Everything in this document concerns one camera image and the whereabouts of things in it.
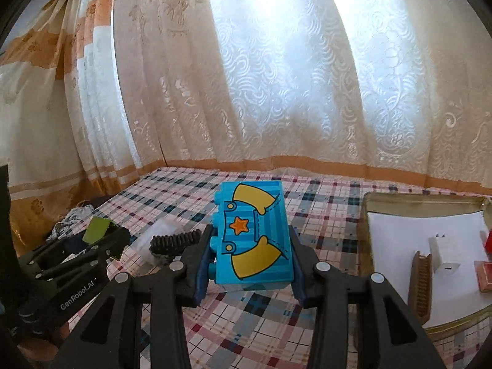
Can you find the plaid tablecloth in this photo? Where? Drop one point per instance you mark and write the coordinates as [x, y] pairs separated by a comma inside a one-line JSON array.
[[250, 323]]

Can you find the pile of clothes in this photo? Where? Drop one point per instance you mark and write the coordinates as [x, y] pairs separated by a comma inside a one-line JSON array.
[[69, 219]]

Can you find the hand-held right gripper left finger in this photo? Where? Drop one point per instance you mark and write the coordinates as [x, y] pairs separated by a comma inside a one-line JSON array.
[[201, 276]]

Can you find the green card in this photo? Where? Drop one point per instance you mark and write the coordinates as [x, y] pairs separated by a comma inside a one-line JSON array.
[[96, 230]]

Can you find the blue printed toy block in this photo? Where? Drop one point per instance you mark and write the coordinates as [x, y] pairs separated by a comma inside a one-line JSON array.
[[253, 238]]

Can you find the gold metal tin box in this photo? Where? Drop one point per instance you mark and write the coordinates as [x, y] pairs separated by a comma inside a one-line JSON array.
[[384, 200]]

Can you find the cream and orange patterned curtain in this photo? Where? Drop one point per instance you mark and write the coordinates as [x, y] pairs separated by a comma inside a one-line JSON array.
[[269, 84]]

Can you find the white charger plug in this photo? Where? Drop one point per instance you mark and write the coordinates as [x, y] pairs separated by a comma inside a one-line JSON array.
[[438, 251]]

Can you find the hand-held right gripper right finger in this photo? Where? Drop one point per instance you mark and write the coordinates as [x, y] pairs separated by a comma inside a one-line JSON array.
[[301, 276]]

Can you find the red toy block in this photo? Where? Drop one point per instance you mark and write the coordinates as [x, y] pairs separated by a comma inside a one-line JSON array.
[[489, 243]]

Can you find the small pink box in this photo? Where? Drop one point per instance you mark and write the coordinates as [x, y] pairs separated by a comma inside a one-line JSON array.
[[485, 276]]

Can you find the wooden brush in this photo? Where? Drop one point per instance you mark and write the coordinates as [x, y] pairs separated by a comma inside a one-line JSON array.
[[421, 288]]

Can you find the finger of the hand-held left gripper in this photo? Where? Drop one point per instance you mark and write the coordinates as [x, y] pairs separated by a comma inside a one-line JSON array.
[[103, 255], [57, 248]]

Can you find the clear plastic packet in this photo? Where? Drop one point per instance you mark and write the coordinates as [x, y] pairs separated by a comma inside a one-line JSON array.
[[161, 225]]

